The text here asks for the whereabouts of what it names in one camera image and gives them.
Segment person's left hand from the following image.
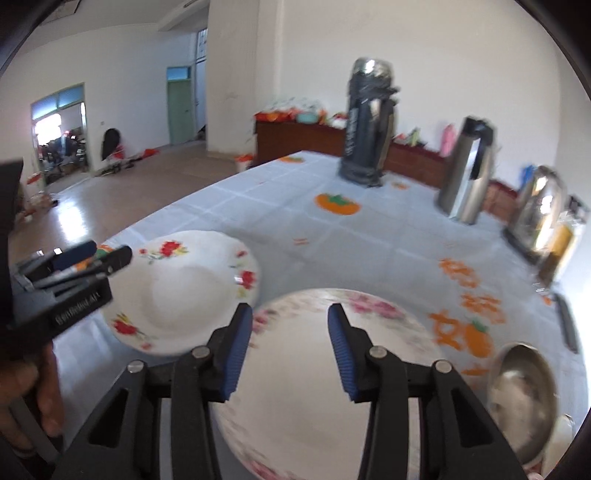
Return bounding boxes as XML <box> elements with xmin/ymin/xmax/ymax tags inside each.
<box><xmin>1</xmin><ymin>343</ymin><xmax>64</xmax><ymax>452</ymax></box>

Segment steel carafe black lid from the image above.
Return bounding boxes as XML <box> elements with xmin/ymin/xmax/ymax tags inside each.
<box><xmin>436</xmin><ymin>116</ymin><xmax>496</xmax><ymax>225</ymax></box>

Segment stainless steel bowl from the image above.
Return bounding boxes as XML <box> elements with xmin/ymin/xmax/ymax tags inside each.
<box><xmin>486</xmin><ymin>342</ymin><xmax>558</xmax><ymax>469</ymax></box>

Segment pink floral plate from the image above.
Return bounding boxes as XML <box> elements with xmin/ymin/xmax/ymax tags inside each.
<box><xmin>213</xmin><ymin>288</ymin><xmax>443</xmax><ymax>479</ymax></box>

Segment dark tall thermos flask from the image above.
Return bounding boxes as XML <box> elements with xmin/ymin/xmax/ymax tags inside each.
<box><xmin>339</xmin><ymin>57</ymin><xmax>399</xmax><ymax>188</ymax></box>

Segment red flower white plate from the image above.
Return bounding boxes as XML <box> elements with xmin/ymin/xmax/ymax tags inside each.
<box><xmin>102</xmin><ymin>230</ymin><xmax>262</xmax><ymax>356</ymax></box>

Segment dark wooden sideboard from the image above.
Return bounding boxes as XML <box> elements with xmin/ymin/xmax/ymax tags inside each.
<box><xmin>253</xmin><ymin>110</ymin><xmax>521</xmax><ymax>222</ymax></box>

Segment stainless electric kettle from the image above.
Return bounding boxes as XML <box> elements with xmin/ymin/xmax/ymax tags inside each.
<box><xmin>503</xmin><ymin>165</ymin><xmax>567</xmax><ymax>264</ymax></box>

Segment pink thermos bottle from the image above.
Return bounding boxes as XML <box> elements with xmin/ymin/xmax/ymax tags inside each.
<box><xmin>439</xmin><ymin>124</ymin><xmax>457</xmax><ymax>157</ymax></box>

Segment green door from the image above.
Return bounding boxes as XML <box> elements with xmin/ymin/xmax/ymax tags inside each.
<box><xmin>166</xmin><ymin>66</ymin><xmax>194</xmax><ymax>145</ymax></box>

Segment white orange bucket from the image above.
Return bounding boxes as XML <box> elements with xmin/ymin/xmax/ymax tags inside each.
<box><xmin>235</xmin><ymin>154</ymin><xmax>254</xmax><ymax>173</ymax></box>

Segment black smartphone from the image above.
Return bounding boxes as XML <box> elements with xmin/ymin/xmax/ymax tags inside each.
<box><xmin>554</xmin><ymin>293</ymin><xmax>580</xmax><ymax>354</ymax></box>

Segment white enamel bowl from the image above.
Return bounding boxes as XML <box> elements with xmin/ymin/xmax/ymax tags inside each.
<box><xmin>541</xmin><ymin>414</ymin><xmax>575</xmax><ymax>478</ymax></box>

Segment black chair with clothes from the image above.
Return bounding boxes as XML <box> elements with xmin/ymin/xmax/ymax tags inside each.
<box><xmin>101</xmin><ymin>128</ymin><xmax>125</xmax><ymax>175</ymax></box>

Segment persimmon print tablecloth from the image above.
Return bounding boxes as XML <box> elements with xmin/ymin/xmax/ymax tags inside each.
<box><xmin>50</xmin><ymin>149</ymin><xmax>590</xmax><ymax>480</ymax></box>

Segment glass tea bottle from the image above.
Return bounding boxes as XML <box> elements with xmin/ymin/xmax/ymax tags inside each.
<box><xmin>536</xmin><ymin>195</ymin><xmax>590</xmax><ymax>294</ymax></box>

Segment blue thermos jug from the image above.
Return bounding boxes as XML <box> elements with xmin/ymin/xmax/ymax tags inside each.
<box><xmin>519</xmin><ymin>164</ymin><xmax>537</xmax><ymax>191</ymax></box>

